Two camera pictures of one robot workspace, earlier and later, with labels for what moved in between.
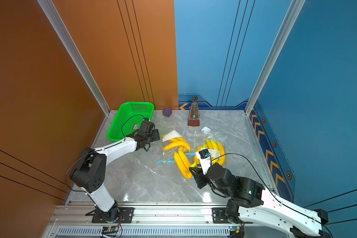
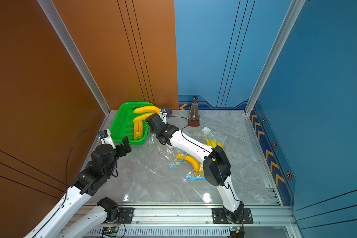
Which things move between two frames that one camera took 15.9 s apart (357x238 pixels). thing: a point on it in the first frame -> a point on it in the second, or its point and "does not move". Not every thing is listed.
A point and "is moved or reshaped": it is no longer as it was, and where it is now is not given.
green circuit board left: x=110 y=229 does not move
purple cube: x=167 y=111 does not move
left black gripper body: x=154 y=136 -> x=118 y=152
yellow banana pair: x=183 y=164 is moved or reshaped
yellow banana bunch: x=179 y=142 is moved or reshaped
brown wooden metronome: x=194 y=116 does not move
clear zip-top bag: x=179 y=148 is moved or reshaped
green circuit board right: x=234 y=228 does not move
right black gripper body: x=203 y=180 -> x=152 y=131
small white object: x=206 y=130 does not move
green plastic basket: x=128 y=118 does not move
